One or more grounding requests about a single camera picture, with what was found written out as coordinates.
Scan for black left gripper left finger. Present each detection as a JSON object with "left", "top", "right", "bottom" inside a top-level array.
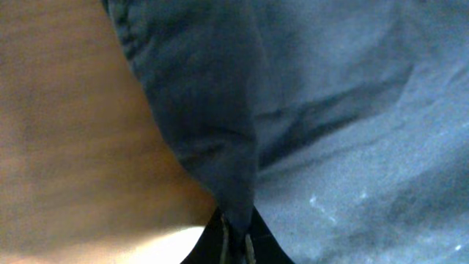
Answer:
[{"left": 181, "top": 208, "right": 229, "bottom": 264}]

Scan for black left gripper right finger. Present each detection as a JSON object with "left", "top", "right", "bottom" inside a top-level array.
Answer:
[{"left": 244, "top": 208, "right": 294, "bottom": 264}]

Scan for navy blue shorts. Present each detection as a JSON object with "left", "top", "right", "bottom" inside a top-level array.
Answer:
[{"left": 103, "top": 0, "right": 468, "bottom": 263}]

